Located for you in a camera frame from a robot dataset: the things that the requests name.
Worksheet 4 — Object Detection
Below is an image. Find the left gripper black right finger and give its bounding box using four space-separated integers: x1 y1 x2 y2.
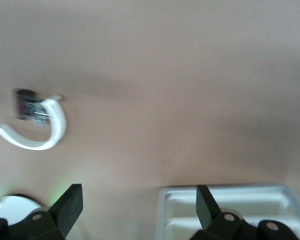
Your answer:
189 184 300 240

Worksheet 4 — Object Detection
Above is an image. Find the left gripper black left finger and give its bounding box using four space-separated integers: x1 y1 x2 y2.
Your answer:
0 183 84 240

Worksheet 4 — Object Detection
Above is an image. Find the white drawer cabinet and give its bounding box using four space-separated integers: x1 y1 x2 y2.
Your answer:
154 183 300 240

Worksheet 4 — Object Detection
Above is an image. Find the white curved plastic piece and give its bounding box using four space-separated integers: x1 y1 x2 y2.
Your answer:
0 93 68 151

